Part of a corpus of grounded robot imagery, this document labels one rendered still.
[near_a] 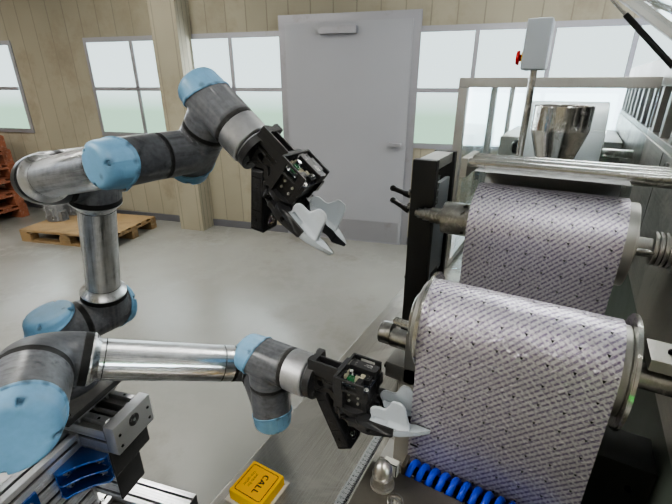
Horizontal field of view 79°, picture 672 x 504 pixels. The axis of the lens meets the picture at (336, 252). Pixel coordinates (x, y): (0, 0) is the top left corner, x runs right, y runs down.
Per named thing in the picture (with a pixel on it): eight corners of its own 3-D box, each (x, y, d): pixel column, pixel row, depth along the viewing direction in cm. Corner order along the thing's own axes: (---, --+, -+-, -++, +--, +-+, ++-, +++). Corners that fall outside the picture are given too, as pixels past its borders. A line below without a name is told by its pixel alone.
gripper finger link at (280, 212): (296, 233, 60) (264, 189, 62) (291, 239, 61) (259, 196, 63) (316, 228, 64) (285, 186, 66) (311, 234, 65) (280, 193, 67)
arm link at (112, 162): (-23, 161, 83) (93, 120, 55) (37, 153, 91) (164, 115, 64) (-1, 216, 86) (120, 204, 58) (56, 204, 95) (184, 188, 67)
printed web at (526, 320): (458, 377, 102) (487, 175, 82) (564, 412, 91) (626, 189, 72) (402, 508, 71) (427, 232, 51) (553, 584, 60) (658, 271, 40)
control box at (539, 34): (516, 70, 96) (523, 22, 92) (547, 70, 93) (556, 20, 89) (512, 70, 90) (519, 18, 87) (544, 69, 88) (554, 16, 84)
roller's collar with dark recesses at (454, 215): (446, 227, 86) (450, 197, 83) (476, 232, 83) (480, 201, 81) (437, 236, 81) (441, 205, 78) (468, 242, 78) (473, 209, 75)
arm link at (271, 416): (280, 394, 89) (278, 352, 85) (298, 430, 80) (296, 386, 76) (245, 405, 86) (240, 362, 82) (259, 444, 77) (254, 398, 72)
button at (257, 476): (255, 468, 78) (254, 459, 77) (285, 485, 75) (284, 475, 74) (229, 498, 73) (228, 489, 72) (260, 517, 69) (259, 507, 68)
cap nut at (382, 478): (376, 468, 63) (377, 447, 62) (398, 479, 62) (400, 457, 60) (365, 487, 60) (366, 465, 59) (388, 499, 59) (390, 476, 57)
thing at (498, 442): (408, 456, 66) (416, 363, 59) (571, 528, 56) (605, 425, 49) (406, 458, 66) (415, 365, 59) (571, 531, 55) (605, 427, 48)
